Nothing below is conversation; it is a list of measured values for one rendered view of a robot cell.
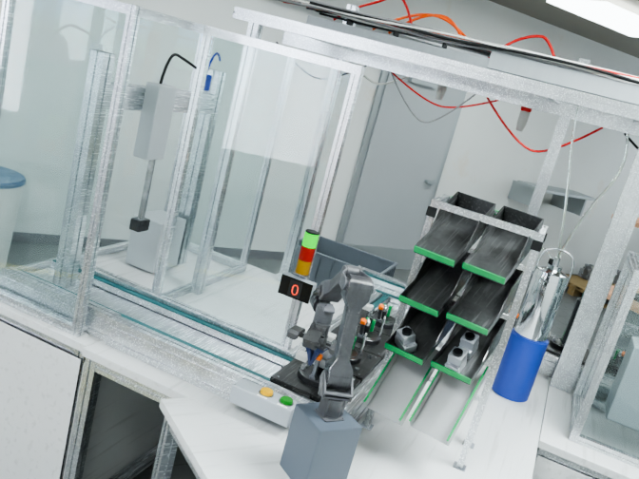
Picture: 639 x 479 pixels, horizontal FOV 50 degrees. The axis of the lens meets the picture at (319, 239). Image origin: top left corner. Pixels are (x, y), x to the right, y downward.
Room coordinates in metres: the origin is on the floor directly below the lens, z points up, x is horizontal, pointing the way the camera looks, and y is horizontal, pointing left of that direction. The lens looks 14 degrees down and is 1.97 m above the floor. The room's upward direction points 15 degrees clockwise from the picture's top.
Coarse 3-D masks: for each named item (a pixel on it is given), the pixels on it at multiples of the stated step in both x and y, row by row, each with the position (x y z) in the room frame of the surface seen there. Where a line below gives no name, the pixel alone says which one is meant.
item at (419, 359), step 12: (408, 312) 2.07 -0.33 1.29; (420, 312) 2.14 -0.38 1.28; (444, 312) 2.14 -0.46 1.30; (408, 324) 2.08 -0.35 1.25; (420, 324) 2.08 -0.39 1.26; (432, 324) 2.08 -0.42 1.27; (444, 324) 2.01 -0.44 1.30; (420, 336) 2.03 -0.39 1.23; (432, 336) 2.03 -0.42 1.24; (444, 336) 2.03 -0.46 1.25; (396, 348) 1.95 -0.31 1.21; (420, 348) 1.98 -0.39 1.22; (432, 348) 1.96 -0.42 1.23; (420, 360) 1.91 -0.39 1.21
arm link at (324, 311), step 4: (320, 300) 2.02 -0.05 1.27; (320, 304) 1.98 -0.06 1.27; (324, 304) 1.97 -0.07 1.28; (328, 304) 1.96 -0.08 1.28; (332, 304) 1.96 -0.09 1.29; (316, 308) 1.99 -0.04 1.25; (320, 308) 1.97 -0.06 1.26; (324, 308) 1.95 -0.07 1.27; (328, 308) 1.95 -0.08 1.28; (332, 308) 1.96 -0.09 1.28; (316, 312) 1.98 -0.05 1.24; (320, 312) 1.97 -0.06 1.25; (324, 312) 1.96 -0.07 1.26; (328, 312) 1.95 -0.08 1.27; (332, 312) 1.95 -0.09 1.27; (316, 316) 1.97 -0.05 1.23; (320, 316) 1.96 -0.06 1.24; (324, 316) 1.96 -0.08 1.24; (328, 316) 1.97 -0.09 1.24; (332, 316) 1.98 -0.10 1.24; (316, 320) 1.97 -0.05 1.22; (320, 320) 1.96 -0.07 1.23; (324, 320) 1.96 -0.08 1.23; (328, 320) 1.97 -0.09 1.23
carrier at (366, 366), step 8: (328, 336) 2.45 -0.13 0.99; (336, 336) 2.48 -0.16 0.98; (352, 352) 2.35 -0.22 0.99; (360, 352) 2.35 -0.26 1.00; (352, 360) 2.29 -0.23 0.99; (360, 360) 2.33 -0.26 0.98; (368, 360) 2.36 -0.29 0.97; (376, 360) 2.38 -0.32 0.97; (360, 368) 2.28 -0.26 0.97; (368, 368) 2.29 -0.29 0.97; (360, 376) 2.21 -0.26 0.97
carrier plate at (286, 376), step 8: (296, 360) 2.20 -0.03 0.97; (288, 368) 2.12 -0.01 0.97; (296, 368) 2.14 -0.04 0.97; (272, 376) 2.03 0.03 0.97; (280, 376) 2.05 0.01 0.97; (288, 376) 2.06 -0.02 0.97; (296, 376) 2.08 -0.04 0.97; (280, 384) 2.02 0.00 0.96; (288, 384) 2.01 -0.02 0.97; (296, 384) 2.02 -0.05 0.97; (304, 384) 2.04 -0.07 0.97; (304, 392) 1.99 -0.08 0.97; (312, 392) 2.00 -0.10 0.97
